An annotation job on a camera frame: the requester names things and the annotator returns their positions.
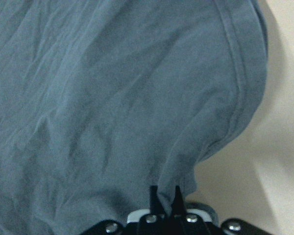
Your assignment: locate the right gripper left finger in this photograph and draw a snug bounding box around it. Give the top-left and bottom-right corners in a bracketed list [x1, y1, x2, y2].
[149, 186, 162, 214]

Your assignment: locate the black printed t-shirt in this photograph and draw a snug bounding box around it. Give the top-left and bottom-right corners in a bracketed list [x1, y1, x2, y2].
[0, 0, 268, 235]

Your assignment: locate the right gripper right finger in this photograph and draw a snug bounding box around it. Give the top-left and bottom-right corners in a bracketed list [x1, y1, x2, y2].
[171, 186, 186, 215]

